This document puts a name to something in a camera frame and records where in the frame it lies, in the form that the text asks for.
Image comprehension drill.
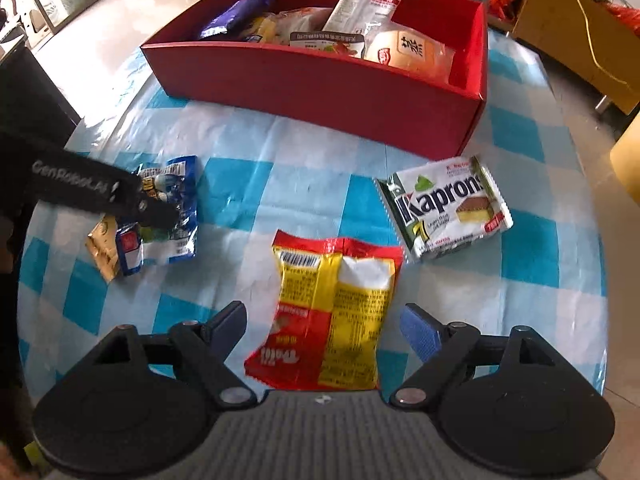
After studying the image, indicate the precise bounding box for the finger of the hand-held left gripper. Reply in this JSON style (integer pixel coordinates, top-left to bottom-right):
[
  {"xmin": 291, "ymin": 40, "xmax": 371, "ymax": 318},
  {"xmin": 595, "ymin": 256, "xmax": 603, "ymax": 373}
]
[{"xmin": 120, "ymin": 180, "xmax": 182, "ymax": 232}]

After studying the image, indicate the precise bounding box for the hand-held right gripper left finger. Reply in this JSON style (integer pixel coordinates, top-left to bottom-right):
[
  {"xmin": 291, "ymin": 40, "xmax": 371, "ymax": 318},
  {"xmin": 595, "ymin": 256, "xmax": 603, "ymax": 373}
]
[{"xmin": 92, "ymin": 301, "xmax": 258, "ymax": 408}]

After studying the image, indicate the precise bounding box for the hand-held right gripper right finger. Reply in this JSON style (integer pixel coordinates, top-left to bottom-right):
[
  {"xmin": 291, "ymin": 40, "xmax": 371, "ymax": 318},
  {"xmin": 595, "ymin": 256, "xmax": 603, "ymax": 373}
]
[{"xmin": 389, "ymin": 302, "xmax": 556, "ymax": 409}]

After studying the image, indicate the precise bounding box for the blue snack packet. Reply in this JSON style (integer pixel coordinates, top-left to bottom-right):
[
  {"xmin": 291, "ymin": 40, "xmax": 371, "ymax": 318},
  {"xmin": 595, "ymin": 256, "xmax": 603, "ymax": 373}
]
[{"xmin": 137, "ymin": 155, "xmax": 200, "ymax": 265}]

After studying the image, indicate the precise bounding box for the red yellow snack packet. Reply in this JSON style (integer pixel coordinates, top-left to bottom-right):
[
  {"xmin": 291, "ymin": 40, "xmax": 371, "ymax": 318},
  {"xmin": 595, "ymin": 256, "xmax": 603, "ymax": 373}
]
[{"xmin": 244, "ymin": 230, "xmax": 405, "ymax": 393}]

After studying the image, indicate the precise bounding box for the red cardboard box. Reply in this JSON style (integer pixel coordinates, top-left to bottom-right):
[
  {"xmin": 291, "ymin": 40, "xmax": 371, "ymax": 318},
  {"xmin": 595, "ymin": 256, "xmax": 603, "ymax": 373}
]
[{"xmin": 140, "ymin": 0, "xmax": 490, "ymax": 161}]

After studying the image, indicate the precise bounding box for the clear yellow cake packet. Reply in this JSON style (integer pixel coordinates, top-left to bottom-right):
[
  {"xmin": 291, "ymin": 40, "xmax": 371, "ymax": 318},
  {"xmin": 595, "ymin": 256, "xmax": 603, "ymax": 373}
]
[{"xmin": 239, "ymin": 7, "xmax": 333, "ymax": 46}]

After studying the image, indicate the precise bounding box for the purple wafer packet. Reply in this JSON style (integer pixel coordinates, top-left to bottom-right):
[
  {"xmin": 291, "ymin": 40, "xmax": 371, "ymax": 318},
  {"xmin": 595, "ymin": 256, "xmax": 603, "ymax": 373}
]
[{"xmin": 199, "ymin": 0, "xmax": 277, "ymax": 41}]

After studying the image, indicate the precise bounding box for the clear round bun packet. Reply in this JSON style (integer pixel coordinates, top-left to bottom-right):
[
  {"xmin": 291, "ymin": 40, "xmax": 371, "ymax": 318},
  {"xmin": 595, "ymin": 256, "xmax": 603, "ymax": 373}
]
[{"xmin": 362, "ymin": 27, "xmax": 456, "ymax": 81}]

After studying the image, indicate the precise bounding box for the small blue red packet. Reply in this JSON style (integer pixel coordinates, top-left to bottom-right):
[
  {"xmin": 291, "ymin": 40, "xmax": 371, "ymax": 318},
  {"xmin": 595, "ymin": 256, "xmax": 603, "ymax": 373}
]
[{"xmin": 116, "ymin": 224, "xmax": 146, "ymax": 277}]

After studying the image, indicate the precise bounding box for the gold snack packet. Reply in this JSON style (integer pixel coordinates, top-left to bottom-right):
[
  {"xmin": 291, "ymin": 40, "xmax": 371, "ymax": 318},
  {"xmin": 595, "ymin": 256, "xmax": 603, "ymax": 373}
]
[{"xmin": 85, "ymin": 215, "xmax": 123, "ymax": 282}]

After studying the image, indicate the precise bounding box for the dark cabinet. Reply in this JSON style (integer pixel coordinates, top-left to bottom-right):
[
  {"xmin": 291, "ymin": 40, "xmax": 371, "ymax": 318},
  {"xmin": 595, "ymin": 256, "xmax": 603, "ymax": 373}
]
[{"xmin": 0, "ymin": 35, "xmax": 83, "ymax": 161}]

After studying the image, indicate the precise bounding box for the white green cake packet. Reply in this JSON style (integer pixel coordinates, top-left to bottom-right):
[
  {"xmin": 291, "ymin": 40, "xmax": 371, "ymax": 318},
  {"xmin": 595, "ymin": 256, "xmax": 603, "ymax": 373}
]
[{"xmin": 376, "ymin": 155, "xmax": 515, "ymax": 263}]

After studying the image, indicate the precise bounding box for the blue white checked tablecloth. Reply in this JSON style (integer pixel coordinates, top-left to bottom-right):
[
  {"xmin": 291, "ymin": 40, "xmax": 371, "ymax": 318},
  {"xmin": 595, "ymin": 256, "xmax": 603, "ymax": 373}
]
[{"xmin": 17, "ymin": 25, "xmax": 608, "ymax": 411}]

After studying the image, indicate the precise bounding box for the white chair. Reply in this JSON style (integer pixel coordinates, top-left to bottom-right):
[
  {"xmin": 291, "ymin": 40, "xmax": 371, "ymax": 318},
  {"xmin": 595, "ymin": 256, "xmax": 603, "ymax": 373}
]
[{"xmin": 0, "ymin": 0, "xmax": 37, "ymax": 37}]

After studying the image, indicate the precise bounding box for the white bread picture packet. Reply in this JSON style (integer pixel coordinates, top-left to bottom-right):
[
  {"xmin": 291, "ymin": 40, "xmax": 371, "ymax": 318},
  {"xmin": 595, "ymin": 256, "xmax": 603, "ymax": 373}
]
[{"xmin": 289, "ymin": 30, "xmax": 366, "ymax": 59}]

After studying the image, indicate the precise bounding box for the long white red packet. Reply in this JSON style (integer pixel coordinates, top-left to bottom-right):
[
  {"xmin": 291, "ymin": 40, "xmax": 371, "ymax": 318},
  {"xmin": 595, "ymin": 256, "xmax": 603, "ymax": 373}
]
[{"xmin": 322, "ymin": 0, "xmax": 413, "ymax": 36}]

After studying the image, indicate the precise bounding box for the wooden cabinet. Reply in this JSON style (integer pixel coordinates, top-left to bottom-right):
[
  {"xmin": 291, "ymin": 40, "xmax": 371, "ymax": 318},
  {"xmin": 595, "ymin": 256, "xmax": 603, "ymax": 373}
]
[{"xmin": 512, "ymin": 0, "xmax": 640, "ymax": 116}]

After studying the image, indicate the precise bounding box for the red plastic bag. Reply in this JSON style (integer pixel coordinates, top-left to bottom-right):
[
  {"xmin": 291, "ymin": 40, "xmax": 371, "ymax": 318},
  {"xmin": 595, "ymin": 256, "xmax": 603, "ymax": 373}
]
[
  {"xmin": 489, "ymin": 0, "xmax": 523, "ymax": 21},
  {"xmin": 605, "ymin": 2, "xmax": 640, "ymax": 36}
]

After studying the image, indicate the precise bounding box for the yellow cable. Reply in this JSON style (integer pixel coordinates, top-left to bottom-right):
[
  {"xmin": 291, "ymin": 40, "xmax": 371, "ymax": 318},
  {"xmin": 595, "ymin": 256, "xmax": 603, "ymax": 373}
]
[{"xmin": 560, "ymin": 0, "xmax": 632, "ymax": 87}]

